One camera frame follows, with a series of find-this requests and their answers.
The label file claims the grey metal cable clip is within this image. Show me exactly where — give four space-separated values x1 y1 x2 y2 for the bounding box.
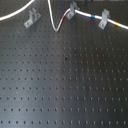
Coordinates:
66 1 78 20
98 9 110 30
24 8 41 28

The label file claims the middle grey metal cable clip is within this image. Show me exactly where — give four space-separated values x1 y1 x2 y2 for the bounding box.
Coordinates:
66 1 78 20

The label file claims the left grey metal cable clip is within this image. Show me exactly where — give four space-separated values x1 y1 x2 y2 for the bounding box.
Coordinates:
24 8 41 28

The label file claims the black perforated breadboard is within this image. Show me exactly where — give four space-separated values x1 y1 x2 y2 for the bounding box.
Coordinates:
0 0 128 128

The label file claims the white cable with coloured marks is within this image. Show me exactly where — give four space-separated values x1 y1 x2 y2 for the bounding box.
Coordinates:
0 0 128 32

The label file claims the right grey metal cable clip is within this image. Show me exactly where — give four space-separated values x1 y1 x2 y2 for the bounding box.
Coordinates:
98 9 110 30

